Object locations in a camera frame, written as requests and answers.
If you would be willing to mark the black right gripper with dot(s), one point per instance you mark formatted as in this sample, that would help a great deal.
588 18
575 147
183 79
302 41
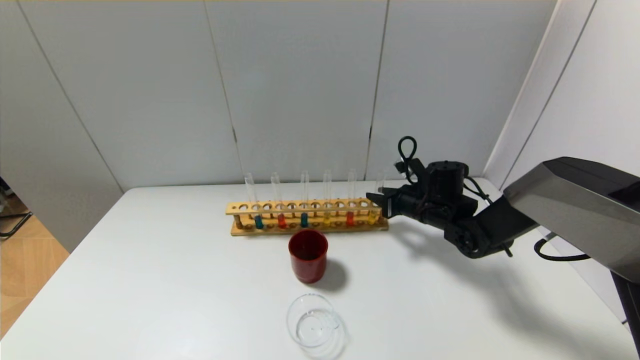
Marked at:
389 203

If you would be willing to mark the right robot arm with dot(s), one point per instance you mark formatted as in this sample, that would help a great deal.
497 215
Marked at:
575 210

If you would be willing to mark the dark red plastic cup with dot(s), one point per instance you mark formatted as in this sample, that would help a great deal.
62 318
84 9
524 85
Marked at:
308 265

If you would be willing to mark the red pigment test tube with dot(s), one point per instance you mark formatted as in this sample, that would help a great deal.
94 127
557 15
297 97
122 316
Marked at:
281 221
350 219

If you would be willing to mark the yellow pigment test tube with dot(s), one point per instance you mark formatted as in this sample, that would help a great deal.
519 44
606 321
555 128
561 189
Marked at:
373 219
326 220

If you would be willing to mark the clear glass petri dish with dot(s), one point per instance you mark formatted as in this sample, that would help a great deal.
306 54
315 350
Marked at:
312 325

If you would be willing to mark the wooden test tube rack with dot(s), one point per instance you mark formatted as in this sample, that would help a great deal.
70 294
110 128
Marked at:
310 205

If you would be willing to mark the black background equipment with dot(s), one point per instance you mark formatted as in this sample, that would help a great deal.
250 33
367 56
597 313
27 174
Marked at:
2 186

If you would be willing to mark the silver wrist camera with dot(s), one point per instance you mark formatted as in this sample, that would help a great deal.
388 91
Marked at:
415 175

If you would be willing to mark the blue pigment test tube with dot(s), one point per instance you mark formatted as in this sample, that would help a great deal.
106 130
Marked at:
304 220

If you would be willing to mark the teal pigment test tube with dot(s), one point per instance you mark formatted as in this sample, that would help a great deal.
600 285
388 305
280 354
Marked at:
259 222

